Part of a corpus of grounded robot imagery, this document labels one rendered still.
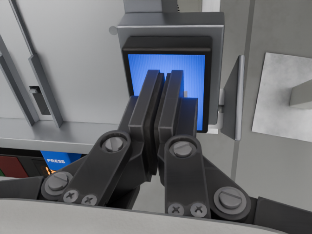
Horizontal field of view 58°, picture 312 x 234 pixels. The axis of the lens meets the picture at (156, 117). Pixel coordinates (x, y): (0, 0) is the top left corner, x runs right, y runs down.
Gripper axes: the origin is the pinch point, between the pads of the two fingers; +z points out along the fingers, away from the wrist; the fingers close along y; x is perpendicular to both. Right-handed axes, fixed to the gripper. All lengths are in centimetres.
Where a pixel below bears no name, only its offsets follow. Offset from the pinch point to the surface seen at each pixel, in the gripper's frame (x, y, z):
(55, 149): -6.9, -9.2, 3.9
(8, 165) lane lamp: -13.8, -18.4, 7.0
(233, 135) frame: -3.7, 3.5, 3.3
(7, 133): -6.0, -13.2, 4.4
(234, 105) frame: -2.8, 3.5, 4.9
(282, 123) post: -52, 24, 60
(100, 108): -4.5, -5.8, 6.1
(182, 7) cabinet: -18, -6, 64
